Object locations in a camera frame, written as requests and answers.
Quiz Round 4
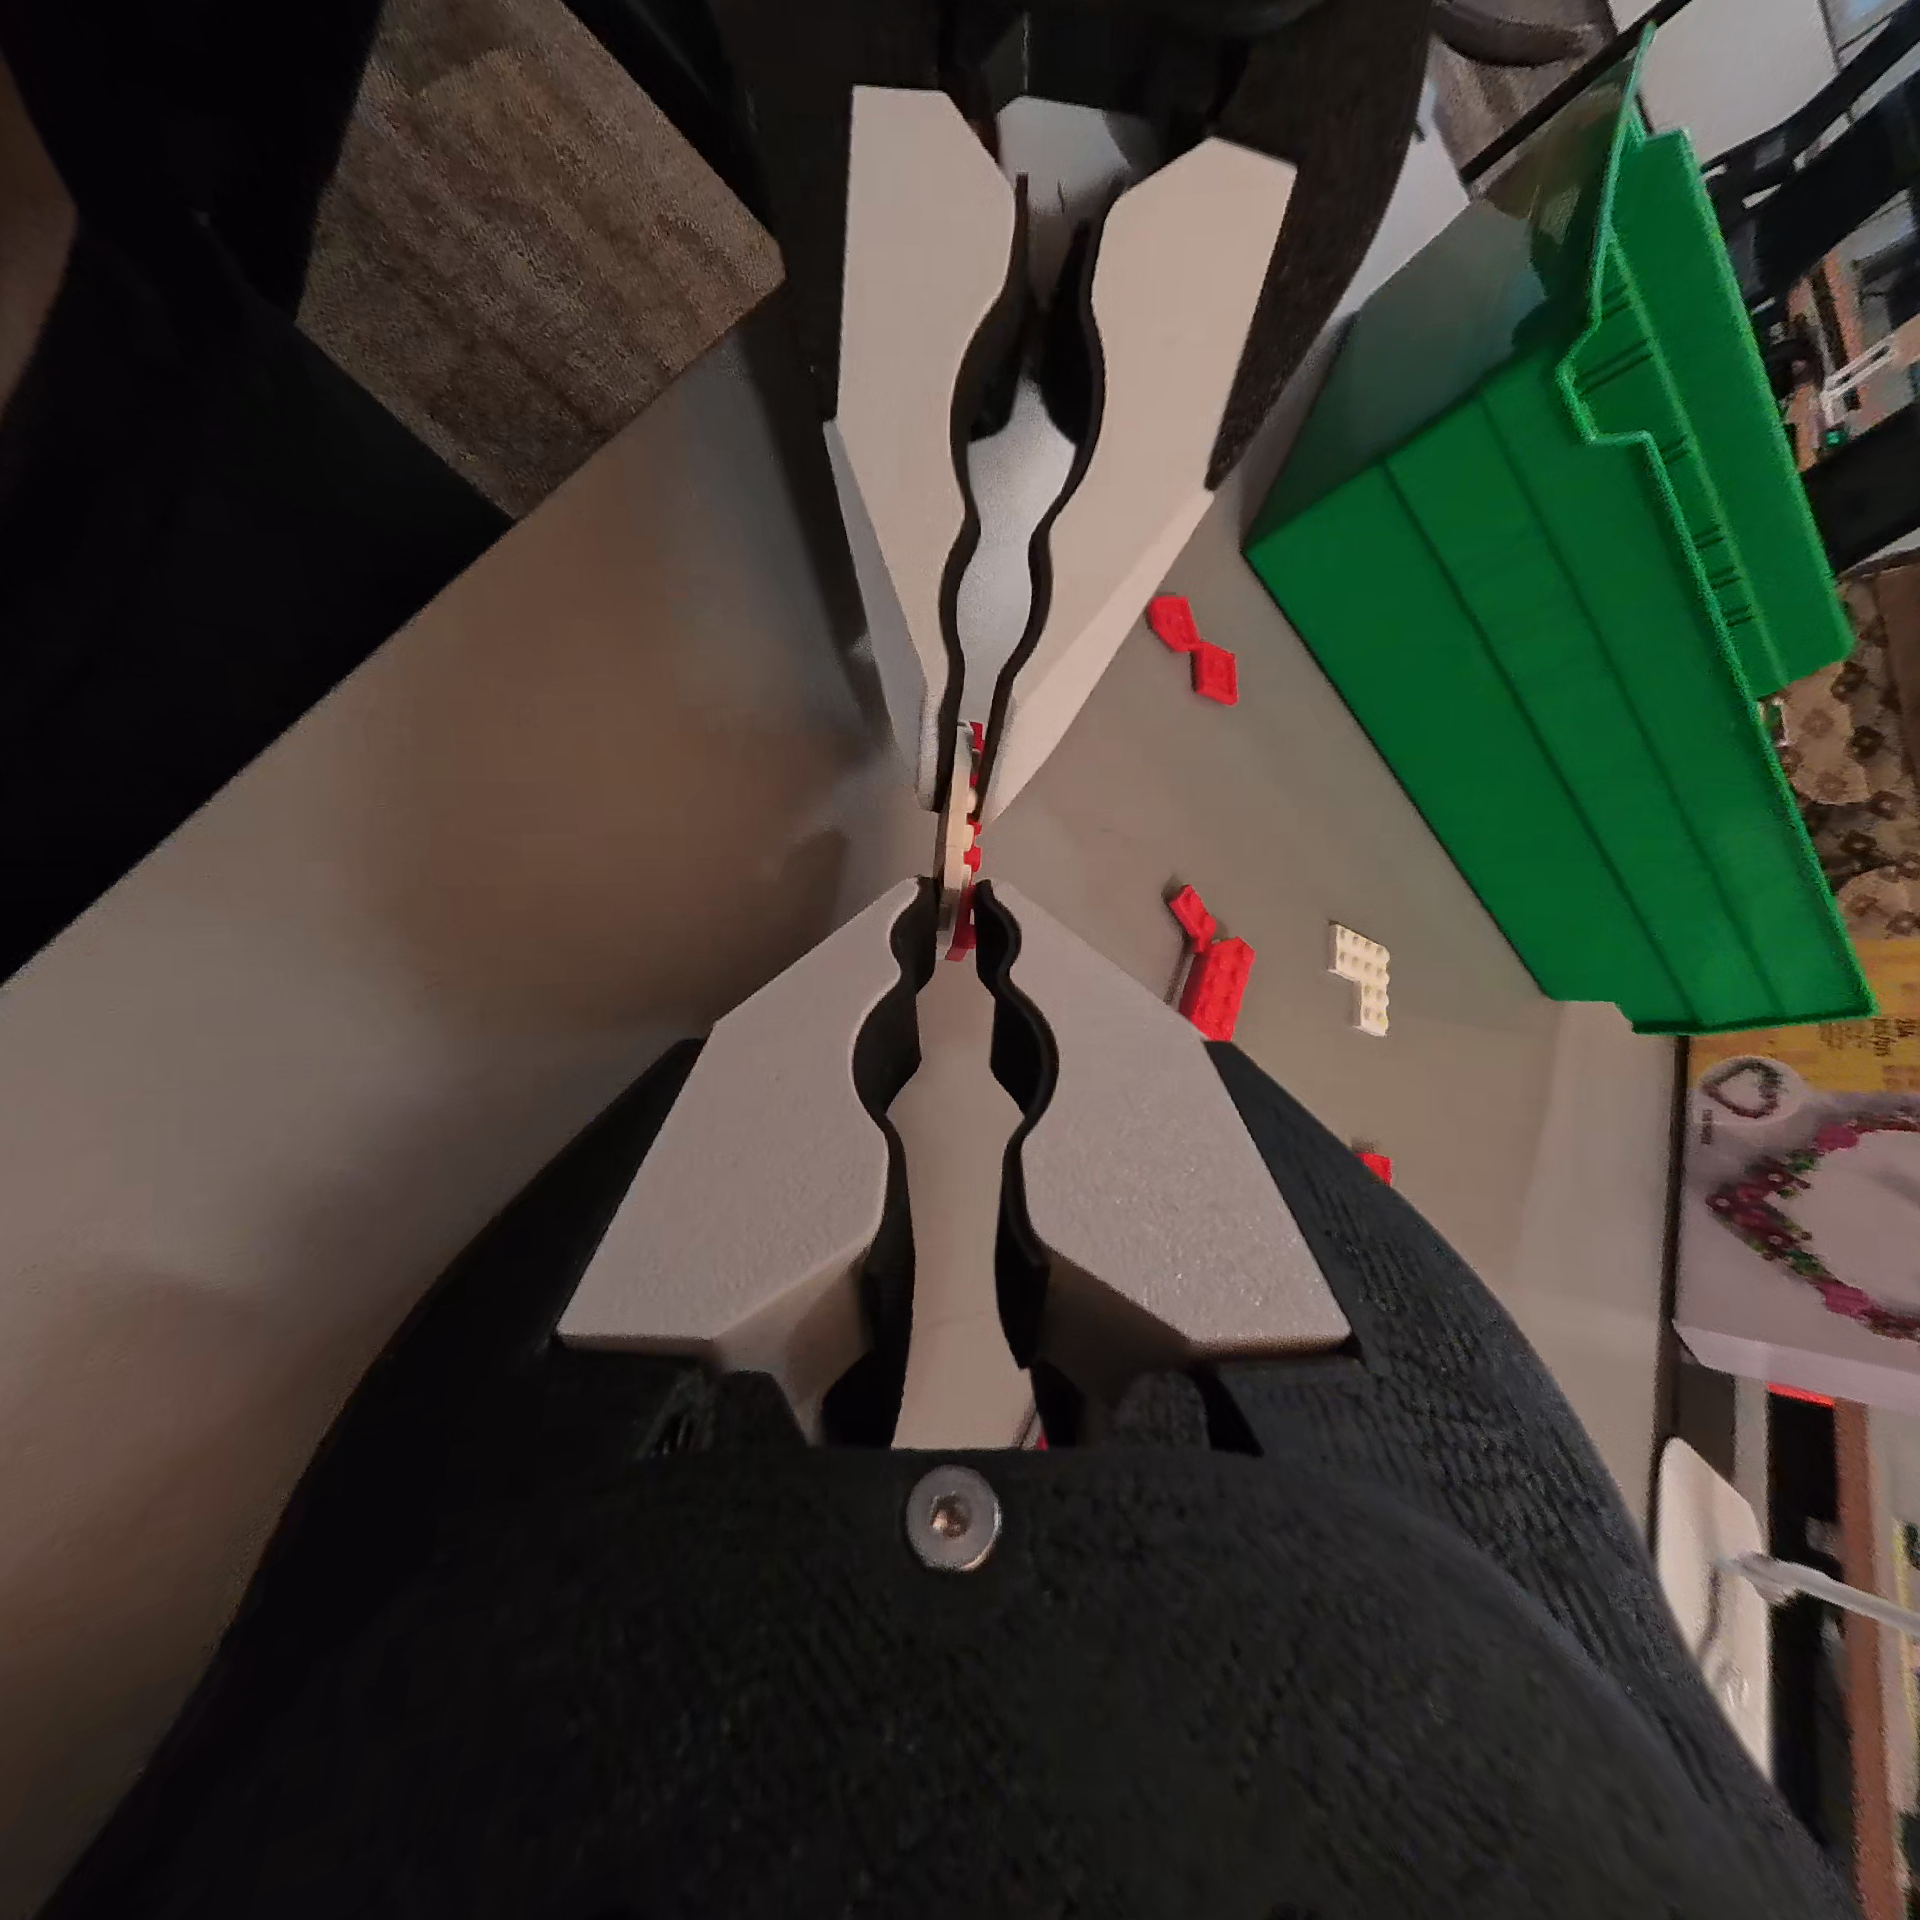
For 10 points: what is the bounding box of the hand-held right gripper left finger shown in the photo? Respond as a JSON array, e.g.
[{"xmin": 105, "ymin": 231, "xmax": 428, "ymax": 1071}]
[{"xmin": 559, "ymin": 876, "xmax": 923, "ymax": 1446}]

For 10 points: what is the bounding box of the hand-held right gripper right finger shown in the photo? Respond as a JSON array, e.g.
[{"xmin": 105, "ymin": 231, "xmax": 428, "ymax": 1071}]
[{"xmin": 972, "ymin": 883, "xmax": 1352, "ymax": 1376}]

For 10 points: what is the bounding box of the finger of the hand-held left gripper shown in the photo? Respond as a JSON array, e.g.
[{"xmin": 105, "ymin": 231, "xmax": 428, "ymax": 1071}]
[
  {"xmin": 825, "ymin": 86, "xmax": 1040, "ymax": 813},
  {"xmin": 978, "ymin": 134, "xmax": 1302, "ymax": 821}
]

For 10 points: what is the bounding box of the red and white lego assembly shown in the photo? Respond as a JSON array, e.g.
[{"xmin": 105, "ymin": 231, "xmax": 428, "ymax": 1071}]
[{"xmin": 937, "ymin": 720, "xmax": 993, "ymax": 961}]

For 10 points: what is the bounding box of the red lego brick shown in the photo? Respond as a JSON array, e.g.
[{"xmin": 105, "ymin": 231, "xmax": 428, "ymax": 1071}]
[{"xmin": 1176, "ymin": 935, "xmax": 1261, "ymax": 1044}]

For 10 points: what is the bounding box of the white corner lego plate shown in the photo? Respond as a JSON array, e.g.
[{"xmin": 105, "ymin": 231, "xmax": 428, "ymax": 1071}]
[{"xmin": 1327, "ymin": 920, "xmax": 1397, "ymax": 1038}]

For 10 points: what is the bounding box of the lego box with heart picture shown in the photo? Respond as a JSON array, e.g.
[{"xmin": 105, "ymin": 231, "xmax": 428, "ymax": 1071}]
[{"xmin": 1671, "ymin": 1025, "xmax": 1920, "ymax": 1378}]

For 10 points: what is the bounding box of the green plastic bin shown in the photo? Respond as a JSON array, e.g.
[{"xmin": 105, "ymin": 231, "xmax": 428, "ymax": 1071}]
[{"xmin": 1243, "ymin": 20, "xmax": 1881, "ymax": 1039}]

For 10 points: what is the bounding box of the floral patterned sofa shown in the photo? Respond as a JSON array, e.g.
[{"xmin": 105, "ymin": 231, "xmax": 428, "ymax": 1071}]
[{"xmin": 1767, "ymin": 565, "xmax": 1920, "ymax": 942}]

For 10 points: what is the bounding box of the white cable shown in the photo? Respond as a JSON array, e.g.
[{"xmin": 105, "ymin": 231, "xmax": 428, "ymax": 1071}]
[{"xmin": 1731, "ymin": 1550, "xmax": 1920, "ymax": 1631}]

